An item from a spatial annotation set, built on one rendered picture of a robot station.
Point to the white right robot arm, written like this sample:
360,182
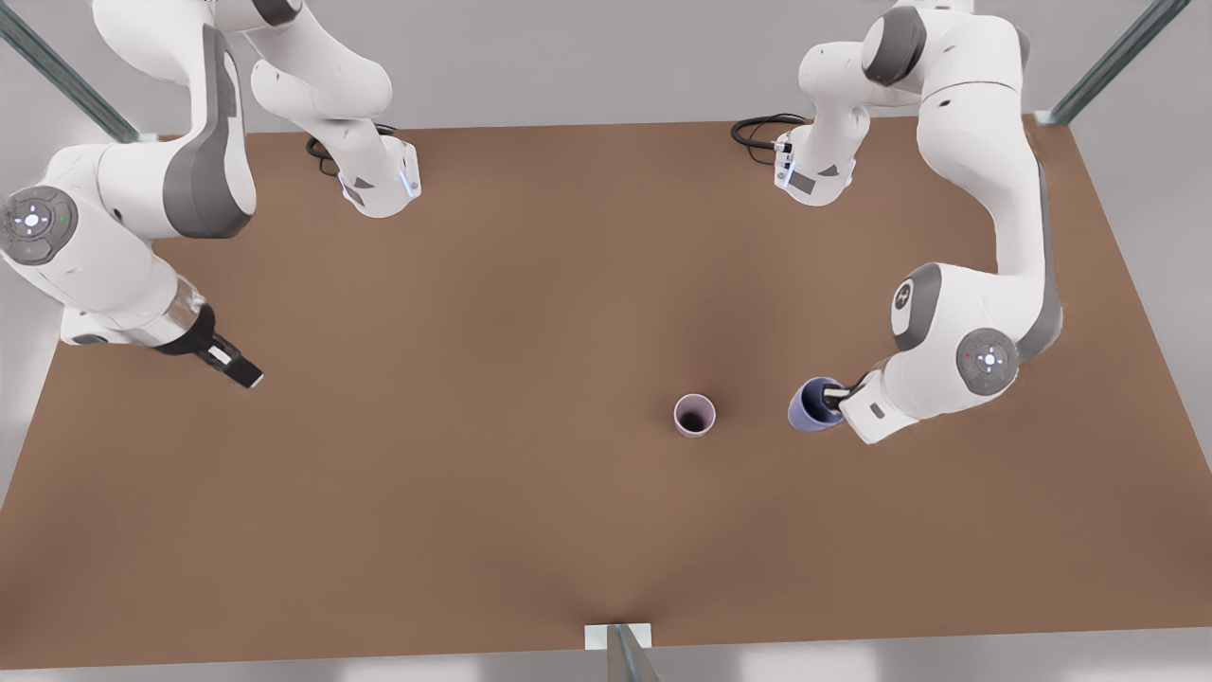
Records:
123,189

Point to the purple cup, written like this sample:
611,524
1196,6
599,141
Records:
811,407

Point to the pink cup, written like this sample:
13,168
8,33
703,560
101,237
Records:
694,415

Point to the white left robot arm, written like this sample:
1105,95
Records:
985,237

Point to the silver frame post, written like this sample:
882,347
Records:
1113,59
66,76
620,654

